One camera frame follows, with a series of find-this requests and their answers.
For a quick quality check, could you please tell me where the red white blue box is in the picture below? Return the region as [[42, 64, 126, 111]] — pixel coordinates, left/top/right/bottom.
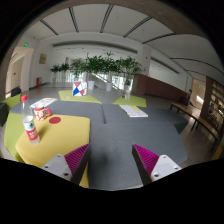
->
[[72, 81, 87, 96]]

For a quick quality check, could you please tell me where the framed wall picture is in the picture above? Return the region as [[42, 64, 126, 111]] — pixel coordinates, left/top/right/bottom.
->
[[39, 53, 47, 64]]

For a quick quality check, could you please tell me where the yellow table mat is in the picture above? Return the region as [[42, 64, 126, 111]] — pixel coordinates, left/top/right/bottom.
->
[[16, 115, 90, 185]]

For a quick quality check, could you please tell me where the magazine on left table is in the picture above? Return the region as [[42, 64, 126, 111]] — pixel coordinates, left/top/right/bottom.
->
[[31, 98, 56, 108]]

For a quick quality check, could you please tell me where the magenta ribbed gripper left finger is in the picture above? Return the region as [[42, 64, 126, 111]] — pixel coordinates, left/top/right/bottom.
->
[[42, 144, 91, 185]]

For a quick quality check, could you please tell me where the yellow white booklet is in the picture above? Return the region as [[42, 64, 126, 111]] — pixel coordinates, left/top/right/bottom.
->
[[121, 105, 147, 118]]

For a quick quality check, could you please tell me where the row of potted plants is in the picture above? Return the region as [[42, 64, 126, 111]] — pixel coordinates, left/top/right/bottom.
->
[[50, 52, 141, 86]]

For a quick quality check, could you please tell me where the wooden bench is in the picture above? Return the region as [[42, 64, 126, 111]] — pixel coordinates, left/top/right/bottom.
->
[[170, 103, 220, 145]]

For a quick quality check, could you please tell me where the dark grey chair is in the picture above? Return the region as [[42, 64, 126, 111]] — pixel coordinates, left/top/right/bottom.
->
[[0, 103, 8, 127]]

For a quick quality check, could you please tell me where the small distant water bottle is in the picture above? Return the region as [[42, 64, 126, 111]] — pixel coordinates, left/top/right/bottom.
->
[[125, 85, 130, 100]]

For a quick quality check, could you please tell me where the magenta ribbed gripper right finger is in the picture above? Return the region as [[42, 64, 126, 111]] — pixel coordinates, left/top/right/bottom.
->
[[132, 144, 181, 185]]

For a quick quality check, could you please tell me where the clear water bottle red cap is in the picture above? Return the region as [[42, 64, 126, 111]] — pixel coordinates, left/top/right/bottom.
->
[[21, 95, 40, 145]]

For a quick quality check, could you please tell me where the round red coaster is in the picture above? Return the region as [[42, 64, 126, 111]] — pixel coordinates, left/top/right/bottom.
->
[[49, 117, 61, 124]]

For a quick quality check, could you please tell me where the red fire extinguisher box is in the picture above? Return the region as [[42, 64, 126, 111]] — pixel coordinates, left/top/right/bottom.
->
[[36, 77, 42, 88]]

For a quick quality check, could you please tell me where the red and white mug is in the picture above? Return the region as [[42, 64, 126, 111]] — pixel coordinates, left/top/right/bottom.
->
[[34, 104, 51, 121]]

